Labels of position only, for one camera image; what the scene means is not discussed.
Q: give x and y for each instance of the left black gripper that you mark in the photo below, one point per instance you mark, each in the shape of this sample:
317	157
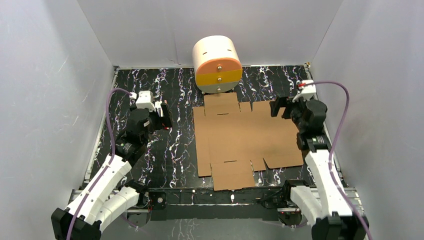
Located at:
165	114

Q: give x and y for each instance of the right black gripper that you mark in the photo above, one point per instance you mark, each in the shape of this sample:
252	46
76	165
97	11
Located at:
280	102

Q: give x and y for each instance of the brown cardboard box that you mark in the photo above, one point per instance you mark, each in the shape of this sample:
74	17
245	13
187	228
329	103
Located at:
235	139

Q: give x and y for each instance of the round white drawer cabinet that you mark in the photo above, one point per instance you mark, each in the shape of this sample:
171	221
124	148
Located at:
217	67

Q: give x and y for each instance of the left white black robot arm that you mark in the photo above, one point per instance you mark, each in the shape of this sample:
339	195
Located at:
109	165

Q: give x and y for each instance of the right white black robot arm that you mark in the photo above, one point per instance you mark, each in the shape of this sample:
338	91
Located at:
321	169

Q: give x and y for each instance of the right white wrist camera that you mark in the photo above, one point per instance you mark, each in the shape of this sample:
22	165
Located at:
305	91

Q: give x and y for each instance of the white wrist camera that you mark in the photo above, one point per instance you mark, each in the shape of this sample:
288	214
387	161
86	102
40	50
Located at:
144	100
305	91

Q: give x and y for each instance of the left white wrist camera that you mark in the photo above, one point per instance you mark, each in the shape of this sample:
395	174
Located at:
144	100

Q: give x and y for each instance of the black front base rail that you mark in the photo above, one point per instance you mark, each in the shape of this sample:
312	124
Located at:
205	203

